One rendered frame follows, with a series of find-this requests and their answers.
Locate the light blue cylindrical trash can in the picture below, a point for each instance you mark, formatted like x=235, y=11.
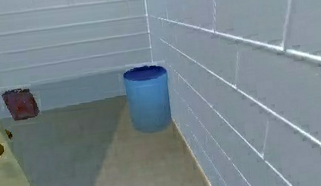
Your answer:
x=148, y=102

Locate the dark red flat object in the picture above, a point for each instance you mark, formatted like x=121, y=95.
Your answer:
x=20, y=104

